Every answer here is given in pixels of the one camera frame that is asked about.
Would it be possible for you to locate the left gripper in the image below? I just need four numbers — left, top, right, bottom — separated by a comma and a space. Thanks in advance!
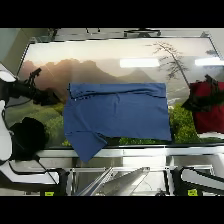
41, 87, 64, 107

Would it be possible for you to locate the blue T-shirt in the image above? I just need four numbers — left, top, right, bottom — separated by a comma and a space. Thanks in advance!
62, 82, 173, 164

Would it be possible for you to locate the red garment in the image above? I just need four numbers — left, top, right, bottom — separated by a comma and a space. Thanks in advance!
188, 79, 224, 135

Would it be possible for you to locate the black cable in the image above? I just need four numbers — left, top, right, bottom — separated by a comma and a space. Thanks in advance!
35, 159, 58, 184

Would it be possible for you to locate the silver frame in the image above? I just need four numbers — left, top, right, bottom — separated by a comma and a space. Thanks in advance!
26, 145, 224, 197

